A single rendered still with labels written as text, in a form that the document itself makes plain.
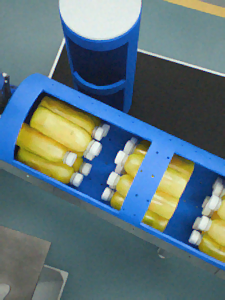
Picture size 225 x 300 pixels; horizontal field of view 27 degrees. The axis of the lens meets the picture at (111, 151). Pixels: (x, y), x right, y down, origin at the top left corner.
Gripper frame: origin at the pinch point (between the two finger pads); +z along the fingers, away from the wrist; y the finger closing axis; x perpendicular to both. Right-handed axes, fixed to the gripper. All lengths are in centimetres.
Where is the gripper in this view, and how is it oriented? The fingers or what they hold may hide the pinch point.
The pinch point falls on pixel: (5, 110)
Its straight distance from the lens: 138.7
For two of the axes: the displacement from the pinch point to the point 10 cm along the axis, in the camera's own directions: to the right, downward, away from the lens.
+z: 0.0, 2.6, 9.7
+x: 9.0, 4.3, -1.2
